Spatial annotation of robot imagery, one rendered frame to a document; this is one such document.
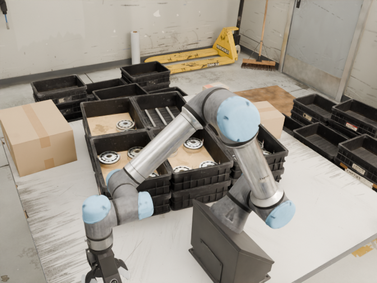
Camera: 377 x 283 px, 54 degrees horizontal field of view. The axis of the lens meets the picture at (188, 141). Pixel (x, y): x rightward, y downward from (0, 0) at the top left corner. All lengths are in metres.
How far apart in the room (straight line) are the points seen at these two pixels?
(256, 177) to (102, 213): 0.48
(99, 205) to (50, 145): 1.05
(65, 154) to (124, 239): 0.66
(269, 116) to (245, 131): 1.25
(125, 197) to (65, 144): 1.03
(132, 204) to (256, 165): 0.39
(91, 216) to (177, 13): 4.57
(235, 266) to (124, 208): 0.48
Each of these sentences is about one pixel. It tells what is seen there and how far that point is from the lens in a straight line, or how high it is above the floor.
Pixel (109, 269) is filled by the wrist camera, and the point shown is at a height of 1.04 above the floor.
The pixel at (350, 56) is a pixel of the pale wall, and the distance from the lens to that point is 4.59.
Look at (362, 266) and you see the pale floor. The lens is 2.74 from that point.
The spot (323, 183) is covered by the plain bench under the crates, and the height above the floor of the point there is 0.70.
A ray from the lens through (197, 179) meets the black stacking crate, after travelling 1.68.
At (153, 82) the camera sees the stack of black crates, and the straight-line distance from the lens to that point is 3.47.
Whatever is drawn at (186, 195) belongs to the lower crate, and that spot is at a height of 0.78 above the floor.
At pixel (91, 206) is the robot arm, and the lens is 1.02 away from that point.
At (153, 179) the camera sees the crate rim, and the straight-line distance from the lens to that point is 1.58.
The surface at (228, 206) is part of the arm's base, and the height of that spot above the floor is 0.98.
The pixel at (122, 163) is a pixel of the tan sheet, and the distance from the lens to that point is 1.85.
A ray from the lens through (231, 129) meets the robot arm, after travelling 1.01.
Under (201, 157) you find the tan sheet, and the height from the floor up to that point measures 0.83.
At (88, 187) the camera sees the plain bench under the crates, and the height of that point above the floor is 0.70.
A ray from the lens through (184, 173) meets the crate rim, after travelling 1.62.
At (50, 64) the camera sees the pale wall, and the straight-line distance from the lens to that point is 4.93.
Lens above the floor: 1.92
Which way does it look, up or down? 33 degrees down
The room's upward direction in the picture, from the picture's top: 3 degrees clockwise
